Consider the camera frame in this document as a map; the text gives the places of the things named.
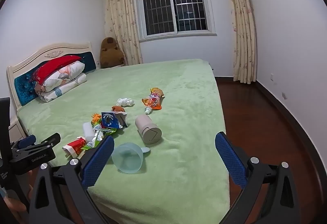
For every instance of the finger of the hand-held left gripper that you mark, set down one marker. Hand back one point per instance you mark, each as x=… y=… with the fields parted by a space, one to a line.
x=33 y=153
x=26 y=140

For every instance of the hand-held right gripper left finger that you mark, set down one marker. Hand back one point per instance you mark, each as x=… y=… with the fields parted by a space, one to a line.
x=98 y=160

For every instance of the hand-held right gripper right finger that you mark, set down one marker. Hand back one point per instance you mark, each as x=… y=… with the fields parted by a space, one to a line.
x=230 y=160

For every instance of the green snack wrapper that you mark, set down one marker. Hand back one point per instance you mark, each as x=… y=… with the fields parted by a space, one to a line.
x=98 y=138

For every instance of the red and white wrapper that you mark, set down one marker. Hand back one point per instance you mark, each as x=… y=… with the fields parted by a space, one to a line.
x=74 y=148

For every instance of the light blue plastic cup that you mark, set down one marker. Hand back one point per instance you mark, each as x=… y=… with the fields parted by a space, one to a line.
x=127 y=159

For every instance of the orange toy dinosaur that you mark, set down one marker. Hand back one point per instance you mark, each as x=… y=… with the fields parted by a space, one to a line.
x=95 y=118

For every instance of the blue cookie box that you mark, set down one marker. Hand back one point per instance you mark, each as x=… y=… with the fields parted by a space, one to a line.
x=111 y=119

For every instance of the beige cylindrical cup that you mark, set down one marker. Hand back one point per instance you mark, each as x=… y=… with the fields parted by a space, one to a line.
x=147 y=128

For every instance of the person's left hand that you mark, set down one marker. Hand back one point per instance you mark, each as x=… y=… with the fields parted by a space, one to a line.
x=15 y=206

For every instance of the white nightstand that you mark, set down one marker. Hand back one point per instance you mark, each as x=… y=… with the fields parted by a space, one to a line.
x=16 y=132

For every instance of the folded quilts and pillows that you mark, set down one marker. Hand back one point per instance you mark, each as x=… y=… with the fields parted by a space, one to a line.
x=25 y=87

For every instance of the small orange brown toy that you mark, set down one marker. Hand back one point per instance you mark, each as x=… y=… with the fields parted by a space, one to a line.
x=118 y=109

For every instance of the folded floral quilt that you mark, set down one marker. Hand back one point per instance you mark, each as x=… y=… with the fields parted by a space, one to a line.
x=60 y=91

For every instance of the small white bottle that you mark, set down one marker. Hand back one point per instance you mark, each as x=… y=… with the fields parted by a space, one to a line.
x=148 y=111

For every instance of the red pillow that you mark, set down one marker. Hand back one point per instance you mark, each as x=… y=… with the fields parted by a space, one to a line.
x=53 y=67

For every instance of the floral pillow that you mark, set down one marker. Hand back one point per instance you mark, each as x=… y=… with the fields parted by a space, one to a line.
x=67 y=73

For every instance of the orange snack bag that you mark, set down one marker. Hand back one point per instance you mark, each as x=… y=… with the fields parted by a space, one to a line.
x=153 y=100

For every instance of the green bed blanket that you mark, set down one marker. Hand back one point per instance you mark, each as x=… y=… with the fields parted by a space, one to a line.
x=166 y=81

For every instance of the brown plush toy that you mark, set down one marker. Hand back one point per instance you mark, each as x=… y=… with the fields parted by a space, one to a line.
x=109 y=54

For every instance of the floral curtain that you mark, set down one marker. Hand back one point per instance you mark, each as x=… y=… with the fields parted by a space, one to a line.
x=242 y=35
x=122 y=22

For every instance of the white framed window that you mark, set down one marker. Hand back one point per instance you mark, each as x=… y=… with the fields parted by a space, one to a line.
x=173 y=4

